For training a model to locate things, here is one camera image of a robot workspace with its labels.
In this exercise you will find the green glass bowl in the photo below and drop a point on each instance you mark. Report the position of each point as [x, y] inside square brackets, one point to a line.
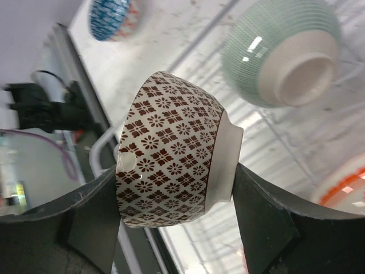
[282, 53]

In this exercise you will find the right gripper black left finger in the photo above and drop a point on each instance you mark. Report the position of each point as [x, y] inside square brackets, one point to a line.
[75, 233]

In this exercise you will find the grid patterned bowl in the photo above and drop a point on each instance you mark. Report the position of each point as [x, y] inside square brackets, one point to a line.
[178, 154]

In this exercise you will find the clear wire dish rack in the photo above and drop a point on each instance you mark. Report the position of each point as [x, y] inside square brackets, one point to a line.
[295, 148]

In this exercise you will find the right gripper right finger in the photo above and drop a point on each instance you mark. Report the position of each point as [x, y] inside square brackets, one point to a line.
[283, 233]

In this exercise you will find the blue triangle patterned bowl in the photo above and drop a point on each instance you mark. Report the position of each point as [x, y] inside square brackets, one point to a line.
[114, 20]

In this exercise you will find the orange patterned bowl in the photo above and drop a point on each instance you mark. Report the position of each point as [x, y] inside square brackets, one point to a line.
[343, 190]

